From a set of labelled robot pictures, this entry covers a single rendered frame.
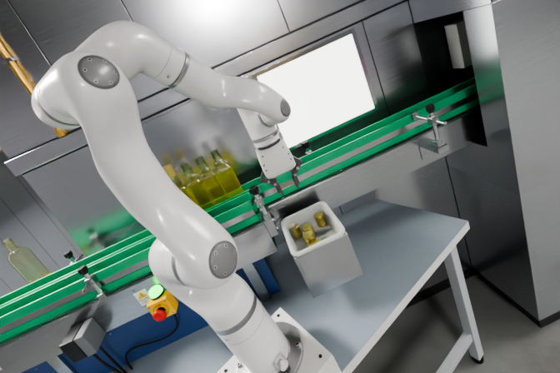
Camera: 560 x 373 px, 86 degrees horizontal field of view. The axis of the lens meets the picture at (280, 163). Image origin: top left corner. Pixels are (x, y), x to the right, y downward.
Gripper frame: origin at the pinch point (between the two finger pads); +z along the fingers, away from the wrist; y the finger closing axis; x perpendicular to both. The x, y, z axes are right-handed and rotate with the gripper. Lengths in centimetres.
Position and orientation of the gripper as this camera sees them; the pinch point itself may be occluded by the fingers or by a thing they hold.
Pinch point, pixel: (287, 185)
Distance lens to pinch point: 96.1
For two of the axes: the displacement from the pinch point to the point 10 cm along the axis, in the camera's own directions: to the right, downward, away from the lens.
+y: -9.0, 4.3, -0.5
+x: 1.8, 2.8, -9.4
